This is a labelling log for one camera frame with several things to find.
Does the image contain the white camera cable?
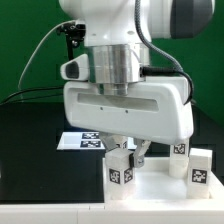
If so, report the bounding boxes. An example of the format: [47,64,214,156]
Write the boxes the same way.
[17,23,68,92]

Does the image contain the black cables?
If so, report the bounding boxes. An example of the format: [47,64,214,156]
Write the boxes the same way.
[0,85,66,108]

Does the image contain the black camera on stand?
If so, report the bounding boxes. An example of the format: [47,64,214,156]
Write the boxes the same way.
[56,21,86,60]

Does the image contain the white marker plate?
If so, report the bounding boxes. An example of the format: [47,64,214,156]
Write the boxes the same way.
[57,132,136,150]

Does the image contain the grey braided cable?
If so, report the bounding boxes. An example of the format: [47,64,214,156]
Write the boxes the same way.
[134,0,196,105]

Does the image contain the white square tabletop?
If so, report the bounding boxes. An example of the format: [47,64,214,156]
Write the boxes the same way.
[103,157,224,202]

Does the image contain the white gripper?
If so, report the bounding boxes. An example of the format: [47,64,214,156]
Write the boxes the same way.
[60,54,194,168]

